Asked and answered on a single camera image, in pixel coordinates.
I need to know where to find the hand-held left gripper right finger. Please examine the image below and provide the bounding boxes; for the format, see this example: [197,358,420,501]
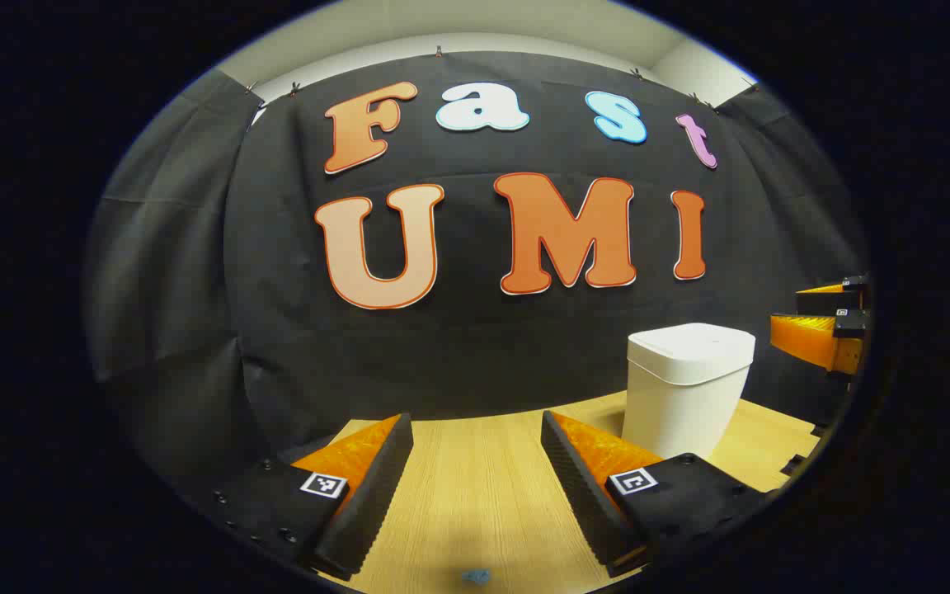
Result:
[541,410,777,578]

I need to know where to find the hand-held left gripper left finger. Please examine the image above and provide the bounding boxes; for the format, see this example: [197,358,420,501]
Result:
[186,412,415,582]

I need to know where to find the white desktop garbage bin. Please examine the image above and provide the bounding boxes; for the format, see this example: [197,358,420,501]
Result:
[622,323,756,461]

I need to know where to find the wooden desktop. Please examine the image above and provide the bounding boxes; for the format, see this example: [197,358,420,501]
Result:
[327,389,822,594]

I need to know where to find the black backdrop cloth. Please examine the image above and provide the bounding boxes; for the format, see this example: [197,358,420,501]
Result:
[83,51,870,496]

